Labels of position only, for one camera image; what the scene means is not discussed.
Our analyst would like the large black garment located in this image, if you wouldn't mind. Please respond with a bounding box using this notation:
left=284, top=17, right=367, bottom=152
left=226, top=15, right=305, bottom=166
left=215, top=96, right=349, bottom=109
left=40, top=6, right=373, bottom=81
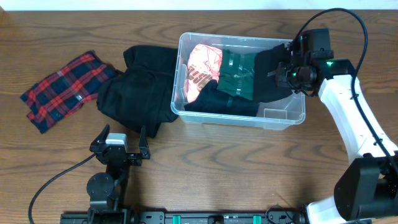
left=96, top=45, right=178, bottom=138

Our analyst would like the dark navy garment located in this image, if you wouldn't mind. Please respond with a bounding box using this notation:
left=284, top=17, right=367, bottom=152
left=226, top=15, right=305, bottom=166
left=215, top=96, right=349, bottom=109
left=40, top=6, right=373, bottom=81
left=184, top=80, right=259, bottom=116

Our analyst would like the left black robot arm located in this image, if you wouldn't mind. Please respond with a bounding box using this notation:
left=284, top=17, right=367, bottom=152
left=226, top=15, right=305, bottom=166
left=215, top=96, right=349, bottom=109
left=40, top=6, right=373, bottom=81
left=86, top=124, right=150, bottom=213

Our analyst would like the clear plastic storage bin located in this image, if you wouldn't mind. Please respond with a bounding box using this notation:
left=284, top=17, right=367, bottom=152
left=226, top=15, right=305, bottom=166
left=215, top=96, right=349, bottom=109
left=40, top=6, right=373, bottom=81
left=170, top=32, right=305, bottom=130

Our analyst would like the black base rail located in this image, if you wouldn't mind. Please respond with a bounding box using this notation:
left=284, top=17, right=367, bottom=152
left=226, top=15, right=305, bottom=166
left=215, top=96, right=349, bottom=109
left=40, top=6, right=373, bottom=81
left=60, top=210, right=307, bottom=224

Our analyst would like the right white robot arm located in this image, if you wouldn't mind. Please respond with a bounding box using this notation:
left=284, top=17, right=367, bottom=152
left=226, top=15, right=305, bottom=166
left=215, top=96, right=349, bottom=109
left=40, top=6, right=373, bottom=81
left=274, top=29, right=397, bottom=223

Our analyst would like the dark green cloth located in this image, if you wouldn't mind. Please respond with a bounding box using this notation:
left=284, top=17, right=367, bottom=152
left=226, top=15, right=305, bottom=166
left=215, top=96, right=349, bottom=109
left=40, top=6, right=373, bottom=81
left=217, top=50, right=256, bottom=100

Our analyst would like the black cloth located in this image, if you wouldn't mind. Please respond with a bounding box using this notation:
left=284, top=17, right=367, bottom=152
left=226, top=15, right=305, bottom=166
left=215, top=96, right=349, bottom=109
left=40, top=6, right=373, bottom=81
left=253, top=44, right=292, bottom=103

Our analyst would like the red plaid cloth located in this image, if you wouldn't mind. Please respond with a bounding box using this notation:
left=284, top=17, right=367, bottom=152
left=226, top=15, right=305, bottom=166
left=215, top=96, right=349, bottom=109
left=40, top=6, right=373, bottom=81
left=20, top=50, right=117, bottom=134

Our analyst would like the pink printed shirt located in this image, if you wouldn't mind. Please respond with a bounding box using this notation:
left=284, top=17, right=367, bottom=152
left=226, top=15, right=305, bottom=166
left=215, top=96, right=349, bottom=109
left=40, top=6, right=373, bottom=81
left=187, top=44, right=223, bottom=103

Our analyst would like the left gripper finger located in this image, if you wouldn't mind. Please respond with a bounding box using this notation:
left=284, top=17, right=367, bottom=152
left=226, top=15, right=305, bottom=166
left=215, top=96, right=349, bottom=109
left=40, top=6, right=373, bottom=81
left=139, top=126, right=151, bottom=159
left=96, top=124, right=110, bottom=144

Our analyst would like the left black cable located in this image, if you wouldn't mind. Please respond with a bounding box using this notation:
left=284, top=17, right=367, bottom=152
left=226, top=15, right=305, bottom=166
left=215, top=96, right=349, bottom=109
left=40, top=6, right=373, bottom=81
left=27, top=152, right=98, bottom=224

